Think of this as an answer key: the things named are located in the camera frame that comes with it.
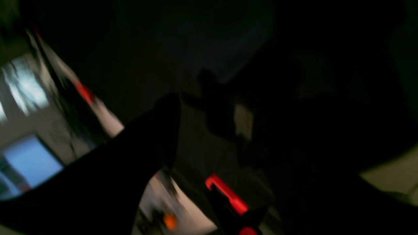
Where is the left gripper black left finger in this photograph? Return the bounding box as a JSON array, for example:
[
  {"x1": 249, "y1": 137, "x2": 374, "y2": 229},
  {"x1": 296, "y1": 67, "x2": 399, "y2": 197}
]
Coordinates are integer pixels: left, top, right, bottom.
[{"x1": 1, "y1": 93, "x2": 181, "y2": 235}]

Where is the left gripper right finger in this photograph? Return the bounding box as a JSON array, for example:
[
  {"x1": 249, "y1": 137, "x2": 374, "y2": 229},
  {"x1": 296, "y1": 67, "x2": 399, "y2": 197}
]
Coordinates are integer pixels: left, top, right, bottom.
[{"x1": 200, "y1": 70, "x2": 417, "y2": 235}]

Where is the red clamp far left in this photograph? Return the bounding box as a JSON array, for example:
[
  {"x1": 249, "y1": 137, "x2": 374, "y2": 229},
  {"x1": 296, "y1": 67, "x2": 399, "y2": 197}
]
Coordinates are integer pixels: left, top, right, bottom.
[{"x1": 205, "y1": 174, "x2": 262, "y2": 235}]

